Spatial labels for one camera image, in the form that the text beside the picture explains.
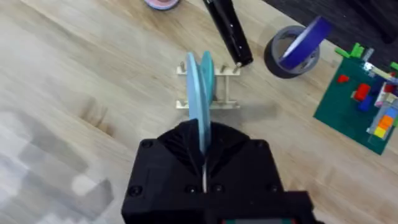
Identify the teal plate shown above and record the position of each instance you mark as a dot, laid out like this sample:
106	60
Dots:
208	76

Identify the light blue plate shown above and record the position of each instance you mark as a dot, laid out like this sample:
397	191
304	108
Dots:
198	99

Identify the blue tape roll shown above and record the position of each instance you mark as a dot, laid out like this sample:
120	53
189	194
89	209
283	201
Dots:
306	42

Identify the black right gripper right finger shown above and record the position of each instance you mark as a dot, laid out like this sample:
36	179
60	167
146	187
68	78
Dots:
239	168

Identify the green board with toy blocks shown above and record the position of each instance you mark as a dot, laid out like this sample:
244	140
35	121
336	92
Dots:
360	96

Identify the pink tape roll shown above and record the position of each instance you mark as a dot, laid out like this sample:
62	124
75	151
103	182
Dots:
161	3

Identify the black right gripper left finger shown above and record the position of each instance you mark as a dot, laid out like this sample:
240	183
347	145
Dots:
169	168

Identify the small wooden peg rack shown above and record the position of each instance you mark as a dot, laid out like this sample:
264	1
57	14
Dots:
217	90

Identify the grey tape roll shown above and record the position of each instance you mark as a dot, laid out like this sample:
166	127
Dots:
280	59

